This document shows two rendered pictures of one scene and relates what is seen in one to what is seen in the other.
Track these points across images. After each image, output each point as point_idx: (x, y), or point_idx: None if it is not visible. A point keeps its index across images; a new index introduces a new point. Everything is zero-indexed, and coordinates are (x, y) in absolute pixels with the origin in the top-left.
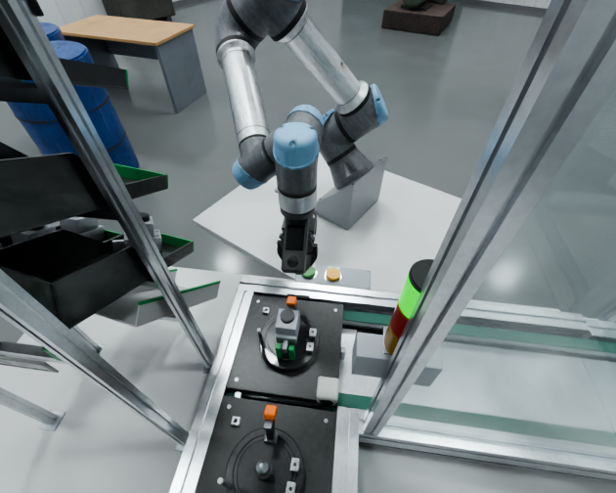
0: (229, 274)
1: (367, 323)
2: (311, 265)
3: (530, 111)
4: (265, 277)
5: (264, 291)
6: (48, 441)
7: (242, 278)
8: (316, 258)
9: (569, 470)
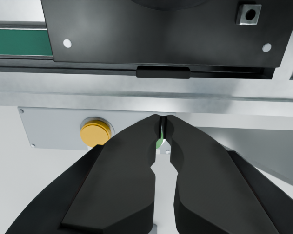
0: (290, 127)
1: (5, 29)
2: (93, 149)
3: None
4: (225, 126)
5: (245, 80)
6: None
7: None
8: (37, 197)
9: None
